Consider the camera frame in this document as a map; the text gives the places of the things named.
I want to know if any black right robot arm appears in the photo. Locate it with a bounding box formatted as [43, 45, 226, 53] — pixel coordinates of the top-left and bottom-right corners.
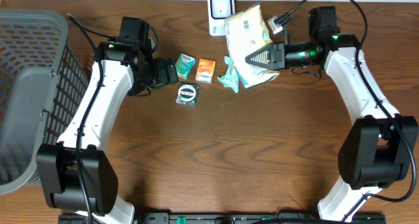
[246, 6, 418, 222]

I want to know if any mint green wipes pack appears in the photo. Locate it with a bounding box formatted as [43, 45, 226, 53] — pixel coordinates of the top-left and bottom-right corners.
[217, 56, 240, 93]

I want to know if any teal tissue pack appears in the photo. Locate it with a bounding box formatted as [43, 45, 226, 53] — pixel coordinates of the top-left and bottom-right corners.
[175, 53, 196, 79]

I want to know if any white barcode scanner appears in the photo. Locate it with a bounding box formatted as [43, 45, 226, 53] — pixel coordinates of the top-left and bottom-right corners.
[207, 0, 236, 37]

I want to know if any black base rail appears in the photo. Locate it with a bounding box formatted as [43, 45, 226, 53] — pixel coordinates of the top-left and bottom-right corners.
[57, 211, 387, 224]

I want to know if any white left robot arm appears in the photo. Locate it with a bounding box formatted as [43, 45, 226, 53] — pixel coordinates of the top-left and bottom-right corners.
[36, 38, 178, 223]

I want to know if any grey plastic mesh basket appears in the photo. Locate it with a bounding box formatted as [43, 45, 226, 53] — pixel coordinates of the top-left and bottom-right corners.
[1, 9, 88, 195]

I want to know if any orange tissue pack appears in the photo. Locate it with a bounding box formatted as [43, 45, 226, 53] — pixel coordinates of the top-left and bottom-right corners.
[195, 58, 216, 83]

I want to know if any yellow snack bag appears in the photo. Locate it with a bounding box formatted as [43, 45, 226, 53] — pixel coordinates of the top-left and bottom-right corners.
[224, 3, 280, 88]

